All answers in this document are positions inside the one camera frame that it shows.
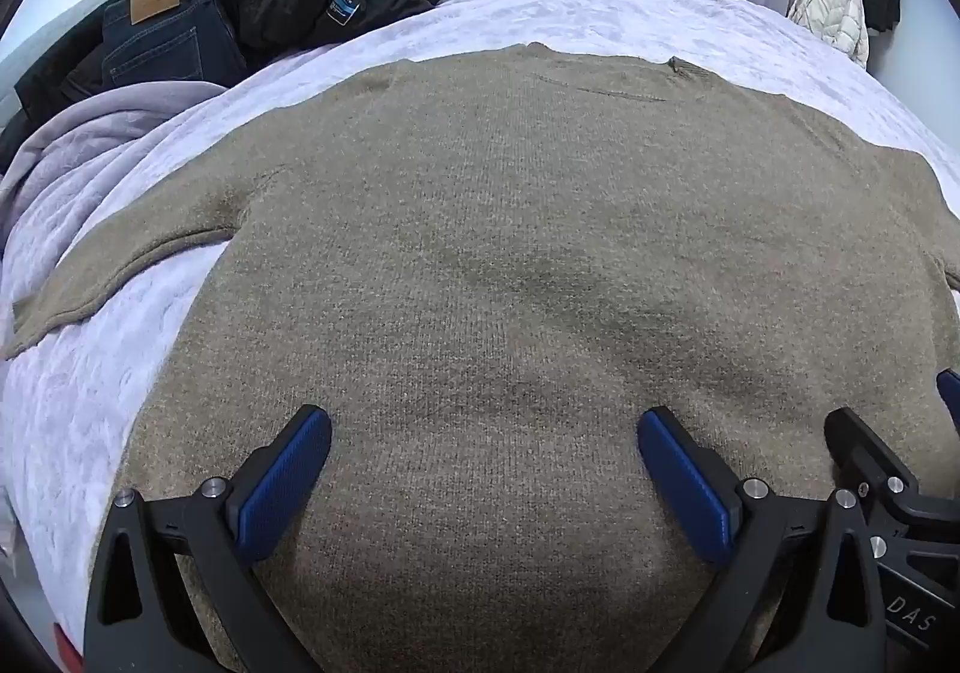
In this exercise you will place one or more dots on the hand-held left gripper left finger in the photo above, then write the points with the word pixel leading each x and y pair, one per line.
pixel 289 470

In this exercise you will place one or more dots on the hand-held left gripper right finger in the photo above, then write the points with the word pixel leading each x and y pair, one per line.
pixel 686 485

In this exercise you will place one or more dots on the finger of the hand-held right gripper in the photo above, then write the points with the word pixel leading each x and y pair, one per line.
pixel 949 399
pixel 862 440

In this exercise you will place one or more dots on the olive knit sweater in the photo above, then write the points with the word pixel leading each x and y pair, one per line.
pixel 525 283

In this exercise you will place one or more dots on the red object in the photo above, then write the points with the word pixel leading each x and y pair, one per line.
pixel 69 647

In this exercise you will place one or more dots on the grey fleece blanket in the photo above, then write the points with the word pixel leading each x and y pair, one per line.
pixel 75 133

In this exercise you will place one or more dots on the white puffer jacket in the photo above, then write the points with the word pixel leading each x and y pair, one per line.
pixel 832 9

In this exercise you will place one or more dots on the dark blue jeans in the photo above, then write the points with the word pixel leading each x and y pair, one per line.
pixel 161 36

